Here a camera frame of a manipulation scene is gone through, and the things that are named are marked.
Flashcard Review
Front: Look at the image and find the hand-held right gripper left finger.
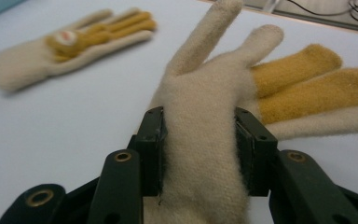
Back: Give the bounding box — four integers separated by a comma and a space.
127, 105, 169, 198

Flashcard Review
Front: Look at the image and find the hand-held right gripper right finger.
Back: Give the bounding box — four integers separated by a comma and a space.
234, 106, 279, 198

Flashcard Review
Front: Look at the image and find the cream and mustard knit glove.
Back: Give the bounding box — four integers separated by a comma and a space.
0, 7, 158, 94
143, 0, 358, 224

